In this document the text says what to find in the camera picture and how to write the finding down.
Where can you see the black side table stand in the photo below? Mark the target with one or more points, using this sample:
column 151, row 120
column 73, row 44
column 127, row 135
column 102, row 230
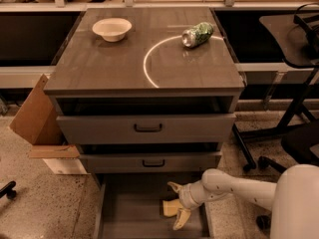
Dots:
column 297, row 36

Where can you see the black chair caster left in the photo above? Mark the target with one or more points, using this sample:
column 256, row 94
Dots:
column 8, row 190

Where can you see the grey drawer cabinet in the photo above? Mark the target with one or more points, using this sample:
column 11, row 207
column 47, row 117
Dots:
column 148, row 73

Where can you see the white bowl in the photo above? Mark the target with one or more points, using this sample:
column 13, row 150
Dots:
column 112, row 29

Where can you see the black office chair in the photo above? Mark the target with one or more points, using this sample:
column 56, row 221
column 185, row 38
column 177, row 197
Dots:
column 301, row 144

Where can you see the grey middle drawer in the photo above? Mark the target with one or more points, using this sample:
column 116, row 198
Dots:
column 150, row 162

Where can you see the yellow sponge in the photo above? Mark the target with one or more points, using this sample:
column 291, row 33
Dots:
column 171, row 208

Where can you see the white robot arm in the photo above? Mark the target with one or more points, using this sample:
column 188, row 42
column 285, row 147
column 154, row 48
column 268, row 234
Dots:
column 293, row 200

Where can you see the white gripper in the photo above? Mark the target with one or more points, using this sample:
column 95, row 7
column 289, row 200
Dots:
column 189, row 196

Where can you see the brown cardboard box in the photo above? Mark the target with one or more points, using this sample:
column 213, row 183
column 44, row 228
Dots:
column 36, row 123

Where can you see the grey top drawer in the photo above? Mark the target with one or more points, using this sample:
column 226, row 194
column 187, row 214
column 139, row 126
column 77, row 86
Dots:
column 146, row 129

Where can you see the grey open bottom drawer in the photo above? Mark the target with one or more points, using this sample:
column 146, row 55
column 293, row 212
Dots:
column 130, row 207

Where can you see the green soda can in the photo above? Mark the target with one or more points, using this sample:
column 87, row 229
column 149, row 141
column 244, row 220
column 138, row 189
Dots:
column 197, row 35

